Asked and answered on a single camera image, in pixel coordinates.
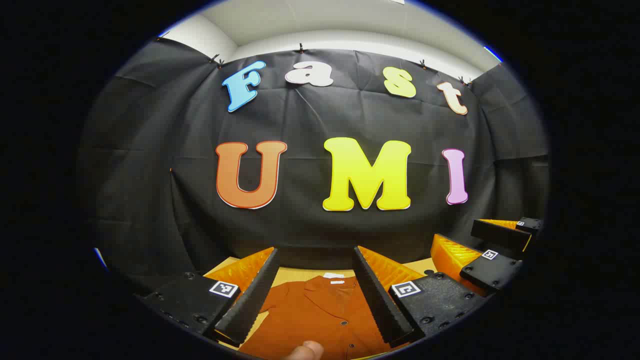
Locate row of black cloth clips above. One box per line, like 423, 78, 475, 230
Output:
160, 31, 473, 86

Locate orange corduroy shirt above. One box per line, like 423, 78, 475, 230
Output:
239, 272, 403, 360

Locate black backdrop cloth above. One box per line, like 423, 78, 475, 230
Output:
75, 36, 551, 298

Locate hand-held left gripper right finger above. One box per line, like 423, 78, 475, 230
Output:
352, 245, 488, 349

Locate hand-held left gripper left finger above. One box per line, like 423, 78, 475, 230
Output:
141, 246, 281, 347

